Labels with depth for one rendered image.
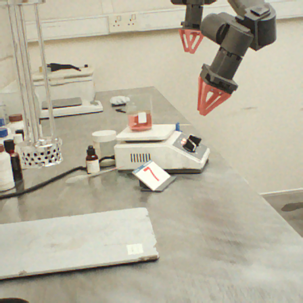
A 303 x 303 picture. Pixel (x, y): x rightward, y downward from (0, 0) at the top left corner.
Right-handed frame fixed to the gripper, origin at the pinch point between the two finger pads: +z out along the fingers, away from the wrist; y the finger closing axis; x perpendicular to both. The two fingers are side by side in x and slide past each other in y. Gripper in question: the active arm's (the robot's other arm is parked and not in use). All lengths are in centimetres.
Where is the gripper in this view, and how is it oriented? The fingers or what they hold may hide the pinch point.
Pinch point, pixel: (202, 109)
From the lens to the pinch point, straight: 115.7
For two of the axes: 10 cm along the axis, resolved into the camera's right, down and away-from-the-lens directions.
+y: 1.2, 4.3, -8.9
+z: -4.1, 8.4, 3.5
